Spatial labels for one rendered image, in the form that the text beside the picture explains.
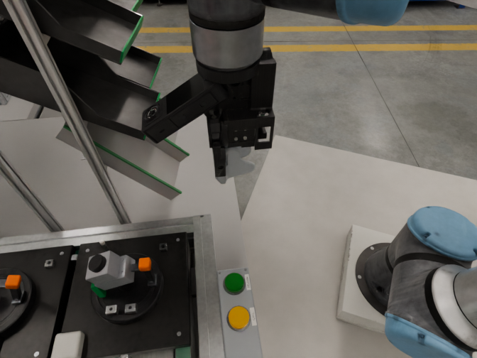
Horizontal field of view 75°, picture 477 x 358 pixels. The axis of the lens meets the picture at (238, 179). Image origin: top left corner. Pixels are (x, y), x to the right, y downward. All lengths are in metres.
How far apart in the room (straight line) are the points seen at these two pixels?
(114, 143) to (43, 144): 0.53
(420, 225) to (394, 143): 2.01
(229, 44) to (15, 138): 1.11
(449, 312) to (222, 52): 0.44
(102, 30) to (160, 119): 0.27
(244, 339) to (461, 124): 2.67
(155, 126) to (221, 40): 0.13
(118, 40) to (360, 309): 0.70
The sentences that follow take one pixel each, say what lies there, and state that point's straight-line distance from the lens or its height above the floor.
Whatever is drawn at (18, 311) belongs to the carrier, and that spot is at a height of 0.99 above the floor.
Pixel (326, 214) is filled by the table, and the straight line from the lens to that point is 0.93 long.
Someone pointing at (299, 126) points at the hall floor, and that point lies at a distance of 2.54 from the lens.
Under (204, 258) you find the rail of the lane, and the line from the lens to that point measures 0.73.
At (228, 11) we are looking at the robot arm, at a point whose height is 1.49.
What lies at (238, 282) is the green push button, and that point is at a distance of 0.68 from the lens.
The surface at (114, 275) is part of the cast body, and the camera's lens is 0.61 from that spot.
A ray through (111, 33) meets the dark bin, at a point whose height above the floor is 1.36.
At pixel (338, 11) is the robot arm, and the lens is 0.28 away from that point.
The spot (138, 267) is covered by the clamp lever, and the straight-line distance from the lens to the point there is 0.61.
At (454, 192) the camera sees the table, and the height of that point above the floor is 0.86.
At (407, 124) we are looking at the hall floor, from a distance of 2.84.
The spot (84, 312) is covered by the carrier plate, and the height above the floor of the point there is 0.97.
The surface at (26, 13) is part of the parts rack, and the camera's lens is 0.54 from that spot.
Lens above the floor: 1.61
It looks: 50 degrees down
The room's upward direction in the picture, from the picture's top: straight up
